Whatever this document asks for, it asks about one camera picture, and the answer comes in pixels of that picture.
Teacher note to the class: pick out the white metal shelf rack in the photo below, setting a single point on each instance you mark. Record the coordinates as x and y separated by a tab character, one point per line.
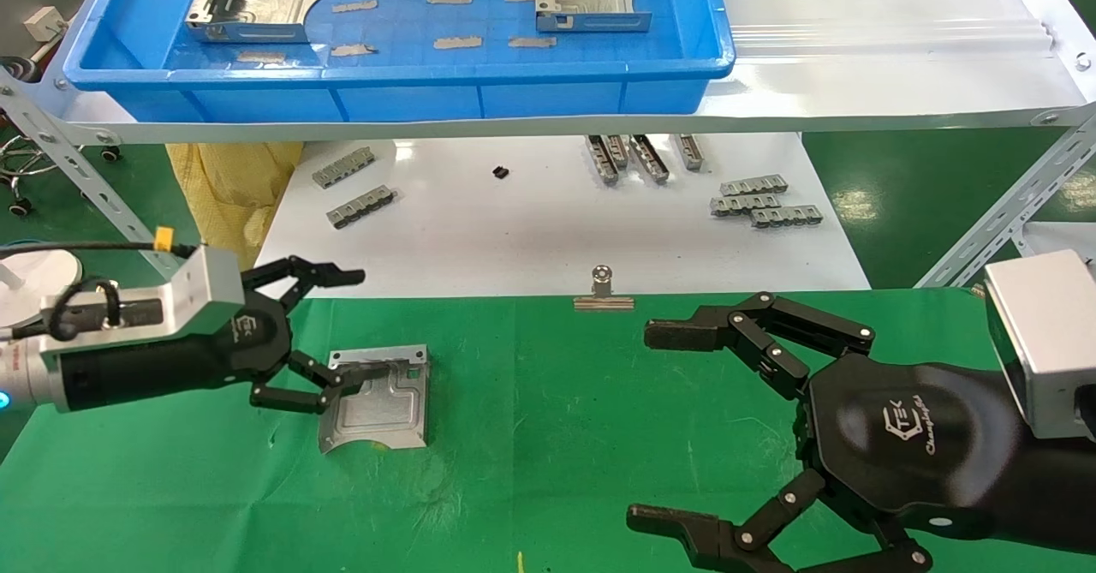
856	85

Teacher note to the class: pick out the yellow bag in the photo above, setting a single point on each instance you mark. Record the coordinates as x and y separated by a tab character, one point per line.
223	205

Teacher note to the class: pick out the white wall socket box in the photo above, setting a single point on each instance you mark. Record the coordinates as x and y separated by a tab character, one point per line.
44	23

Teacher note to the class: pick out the chrome chair base with casters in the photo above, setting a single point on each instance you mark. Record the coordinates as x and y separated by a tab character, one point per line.
19	207

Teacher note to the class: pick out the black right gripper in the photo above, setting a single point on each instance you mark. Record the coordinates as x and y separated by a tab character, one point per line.
908	444

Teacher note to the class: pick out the blue plastic tray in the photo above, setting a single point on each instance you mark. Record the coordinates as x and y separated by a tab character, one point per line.
385	98

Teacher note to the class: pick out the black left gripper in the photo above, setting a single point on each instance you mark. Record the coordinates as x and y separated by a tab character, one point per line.
171	367

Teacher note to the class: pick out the grey metal connector strip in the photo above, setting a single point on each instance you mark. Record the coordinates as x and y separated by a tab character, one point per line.
743	205
689	152
601	162
361	206
342	167
753	185
649	158
786	216
618	152

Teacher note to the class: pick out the black round wheel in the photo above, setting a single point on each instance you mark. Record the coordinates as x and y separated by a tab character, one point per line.
19	69

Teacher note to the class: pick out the green cloth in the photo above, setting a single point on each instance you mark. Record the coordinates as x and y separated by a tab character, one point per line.
548	436

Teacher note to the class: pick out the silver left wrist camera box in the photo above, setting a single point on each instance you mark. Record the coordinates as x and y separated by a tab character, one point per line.
205	290

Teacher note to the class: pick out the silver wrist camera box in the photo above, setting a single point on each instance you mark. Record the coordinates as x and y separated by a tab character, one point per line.
1045	342
205	290

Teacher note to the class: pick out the white round stand base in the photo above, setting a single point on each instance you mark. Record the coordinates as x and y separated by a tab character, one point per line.
34	271

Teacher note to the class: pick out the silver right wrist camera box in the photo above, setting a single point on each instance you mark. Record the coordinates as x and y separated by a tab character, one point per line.
1045	342

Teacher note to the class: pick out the silver binder clip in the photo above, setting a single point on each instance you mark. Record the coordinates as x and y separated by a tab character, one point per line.
603	302

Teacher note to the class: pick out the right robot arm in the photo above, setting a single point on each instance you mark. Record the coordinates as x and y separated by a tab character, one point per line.
1066	496

